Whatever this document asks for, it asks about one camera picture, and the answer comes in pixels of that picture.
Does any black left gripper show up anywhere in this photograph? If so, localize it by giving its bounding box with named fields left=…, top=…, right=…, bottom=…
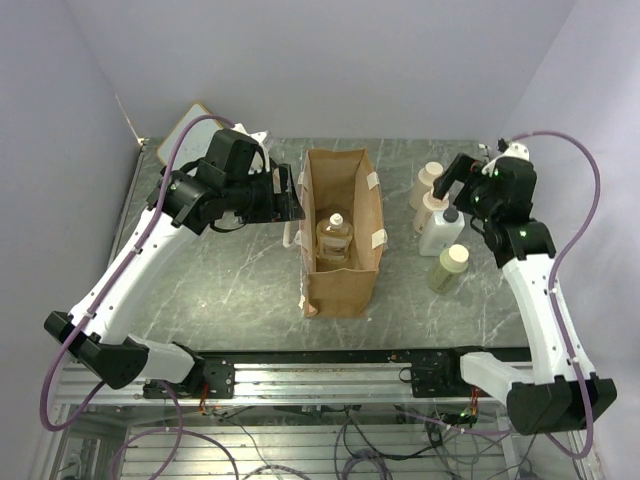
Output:
left=225, top=163, right=306, bottom=223

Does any beige cylinder bottle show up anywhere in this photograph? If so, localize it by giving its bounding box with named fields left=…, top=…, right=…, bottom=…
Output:
left=409, top=162, right=444, bottom=210

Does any beige cap bottle front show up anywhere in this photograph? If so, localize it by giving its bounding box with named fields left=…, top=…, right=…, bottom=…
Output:
left=413, top=191, right=449, bottom=234

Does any beige cap bottle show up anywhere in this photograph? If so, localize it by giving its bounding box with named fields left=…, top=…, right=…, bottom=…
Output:
left=427, top=244, right=470, bottom=294
left=413, top=191, right=449, bottom=234

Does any white bottle black cap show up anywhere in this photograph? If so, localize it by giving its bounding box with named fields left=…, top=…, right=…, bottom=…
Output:
left=418, top=207, right=465, bottom=257

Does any brown canvas bag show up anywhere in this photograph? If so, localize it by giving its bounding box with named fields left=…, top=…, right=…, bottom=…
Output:
left=283, top=149, right=387, bottom=318

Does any amber bottle white cap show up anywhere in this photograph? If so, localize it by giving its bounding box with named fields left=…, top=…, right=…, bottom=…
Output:
left=316, top=213, right=353, bottom=263

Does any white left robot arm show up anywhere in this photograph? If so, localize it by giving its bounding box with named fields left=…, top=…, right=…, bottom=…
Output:
left=45, top=125, right=305, bottom=397

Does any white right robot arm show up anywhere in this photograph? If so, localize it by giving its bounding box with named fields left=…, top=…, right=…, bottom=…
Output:
left=433, top=143, right=617, bottom=435

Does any small whiteboard with wooden frame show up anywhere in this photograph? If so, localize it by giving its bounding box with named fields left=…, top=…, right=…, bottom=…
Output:
left=156, top=102, right=225, bottom=169

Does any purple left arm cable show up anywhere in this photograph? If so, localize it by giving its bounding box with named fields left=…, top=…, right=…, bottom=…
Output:
left=38, top=114, right=236, bottom=432

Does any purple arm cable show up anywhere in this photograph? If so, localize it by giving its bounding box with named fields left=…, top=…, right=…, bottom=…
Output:
left=509, top=130, right=601, bottom=459
left=38, top=114, right=236, bottom=432

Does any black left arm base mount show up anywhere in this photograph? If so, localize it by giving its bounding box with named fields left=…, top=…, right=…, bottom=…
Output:
left=201, top=360, right=236, bottom=400

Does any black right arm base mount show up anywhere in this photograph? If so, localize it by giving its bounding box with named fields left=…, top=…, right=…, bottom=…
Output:
left=398, top=363, right=465, bottom=399

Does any aluminium rail frame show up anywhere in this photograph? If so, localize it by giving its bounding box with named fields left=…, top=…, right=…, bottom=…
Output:
left=33, top=356, right=601, bottom=479

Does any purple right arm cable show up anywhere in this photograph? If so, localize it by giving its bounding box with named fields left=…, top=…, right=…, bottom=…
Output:
left=509, top=130, right=601, bottom=459

